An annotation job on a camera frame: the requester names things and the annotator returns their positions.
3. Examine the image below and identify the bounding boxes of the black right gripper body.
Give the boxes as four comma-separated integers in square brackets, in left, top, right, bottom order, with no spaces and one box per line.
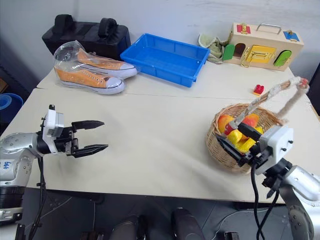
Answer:
[236,140,266,168]

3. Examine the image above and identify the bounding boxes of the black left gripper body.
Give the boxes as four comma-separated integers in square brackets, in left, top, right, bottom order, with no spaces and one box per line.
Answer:
[52,125,80,158]

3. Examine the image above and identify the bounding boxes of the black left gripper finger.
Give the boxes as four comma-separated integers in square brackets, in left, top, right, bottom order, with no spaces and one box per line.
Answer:
[71,120,106,133]
[73,143,109,159]

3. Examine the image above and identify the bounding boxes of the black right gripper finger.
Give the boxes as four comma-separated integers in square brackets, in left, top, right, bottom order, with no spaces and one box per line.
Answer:
[215,134,245,161]
[237,122,263,142]

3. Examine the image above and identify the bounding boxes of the orange red toy peach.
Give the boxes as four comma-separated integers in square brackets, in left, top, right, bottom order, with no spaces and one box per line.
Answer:
[217,114,236,135]
[241,113,260,128]

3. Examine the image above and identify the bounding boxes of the red and yellow toy block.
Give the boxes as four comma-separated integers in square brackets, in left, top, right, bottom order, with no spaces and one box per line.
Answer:
[252,84,266,97]

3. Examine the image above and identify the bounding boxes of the orange canvas sneaker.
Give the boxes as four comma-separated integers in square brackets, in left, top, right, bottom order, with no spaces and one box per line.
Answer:
[54,65,126,96]
[74,48,139,80]

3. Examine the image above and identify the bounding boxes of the blue plastic bucket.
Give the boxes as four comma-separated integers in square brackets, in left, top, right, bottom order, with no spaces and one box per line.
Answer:
[0,92,24,125]

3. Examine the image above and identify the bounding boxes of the orange sneakers in plastic bag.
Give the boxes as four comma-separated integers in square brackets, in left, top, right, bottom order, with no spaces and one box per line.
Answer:
[52,40,139,96]

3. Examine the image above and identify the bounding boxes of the dark rounded shape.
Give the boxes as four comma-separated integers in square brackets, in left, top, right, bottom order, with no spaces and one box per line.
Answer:
[170,207,209,240]
[112,214,149,240]

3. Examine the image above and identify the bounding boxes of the wooden lock box toy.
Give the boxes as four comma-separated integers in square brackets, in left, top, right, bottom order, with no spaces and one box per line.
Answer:
[222,22,305,73]

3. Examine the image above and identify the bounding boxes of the black padded bag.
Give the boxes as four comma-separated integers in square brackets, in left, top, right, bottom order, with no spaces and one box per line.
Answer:
[41,13,132,61]

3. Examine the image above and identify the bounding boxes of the green cloth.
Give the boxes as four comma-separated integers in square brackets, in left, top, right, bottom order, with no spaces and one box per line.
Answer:
[197,32,230,65]

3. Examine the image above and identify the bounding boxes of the blue plastic tray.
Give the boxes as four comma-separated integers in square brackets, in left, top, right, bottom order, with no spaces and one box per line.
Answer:
[119,32,211,89]

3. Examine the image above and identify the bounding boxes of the wicker basket with rope handle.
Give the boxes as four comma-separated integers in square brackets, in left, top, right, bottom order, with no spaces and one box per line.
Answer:
[205,76,311,175]

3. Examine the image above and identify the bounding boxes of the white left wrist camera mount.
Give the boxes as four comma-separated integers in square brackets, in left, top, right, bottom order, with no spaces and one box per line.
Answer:
[39,104,66,154]

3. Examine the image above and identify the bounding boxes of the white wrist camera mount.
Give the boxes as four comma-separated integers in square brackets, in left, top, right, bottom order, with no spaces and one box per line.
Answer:
[39,104,66,154]
[254,124,295,176]

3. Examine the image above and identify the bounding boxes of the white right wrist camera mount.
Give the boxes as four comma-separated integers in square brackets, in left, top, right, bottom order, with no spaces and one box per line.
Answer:
[254,124,295,176]

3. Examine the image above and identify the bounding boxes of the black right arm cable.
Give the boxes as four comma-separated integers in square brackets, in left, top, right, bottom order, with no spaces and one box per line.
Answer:
[249,159,280,240]

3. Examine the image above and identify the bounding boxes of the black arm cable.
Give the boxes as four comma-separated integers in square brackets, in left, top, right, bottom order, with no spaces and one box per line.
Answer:
[27,154,48,240]
[249,159,280,240]

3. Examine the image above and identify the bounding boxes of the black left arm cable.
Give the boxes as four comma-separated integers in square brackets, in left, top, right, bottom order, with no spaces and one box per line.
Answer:
[27,154,48,240]

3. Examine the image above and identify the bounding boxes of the white floor cable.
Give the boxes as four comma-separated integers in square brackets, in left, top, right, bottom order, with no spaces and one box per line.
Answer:
[214,209,251,234]

